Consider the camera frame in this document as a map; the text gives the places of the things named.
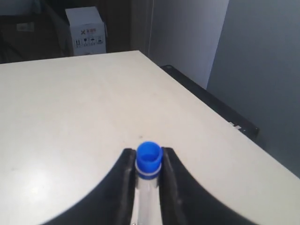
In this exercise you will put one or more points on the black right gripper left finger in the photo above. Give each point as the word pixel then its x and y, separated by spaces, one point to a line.
pixel 110 202

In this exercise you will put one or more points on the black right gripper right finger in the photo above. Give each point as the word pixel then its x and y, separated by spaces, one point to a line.
pixel 183 201

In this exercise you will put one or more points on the blue capped test tube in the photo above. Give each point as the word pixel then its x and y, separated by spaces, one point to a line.
pixel 148 164

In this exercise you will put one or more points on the black bar beside table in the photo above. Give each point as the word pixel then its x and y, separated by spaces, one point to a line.
pixel 238 121

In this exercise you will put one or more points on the white cardboard box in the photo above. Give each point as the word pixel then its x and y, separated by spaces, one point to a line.
pixel 87 31

